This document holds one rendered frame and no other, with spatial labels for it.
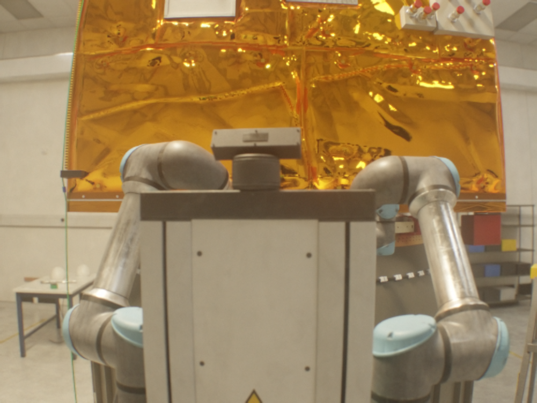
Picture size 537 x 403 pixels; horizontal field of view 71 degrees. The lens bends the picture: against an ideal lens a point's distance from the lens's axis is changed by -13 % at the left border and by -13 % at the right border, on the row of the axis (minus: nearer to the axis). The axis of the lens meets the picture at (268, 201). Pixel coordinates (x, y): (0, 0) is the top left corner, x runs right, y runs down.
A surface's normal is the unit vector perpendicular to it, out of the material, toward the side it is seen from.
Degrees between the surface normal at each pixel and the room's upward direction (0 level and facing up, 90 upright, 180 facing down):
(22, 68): 90
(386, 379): 90
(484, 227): 90
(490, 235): 90
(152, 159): 78
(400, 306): 62
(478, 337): 54
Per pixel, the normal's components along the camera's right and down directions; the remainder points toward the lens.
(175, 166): -0.07, 0.15
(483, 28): 0.04, -0.03
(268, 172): 0.48, -0.03
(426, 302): 0.52, -0.49
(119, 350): -0.45, -0.03
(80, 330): -0.42, -0.37
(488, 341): 0.01, -0.52
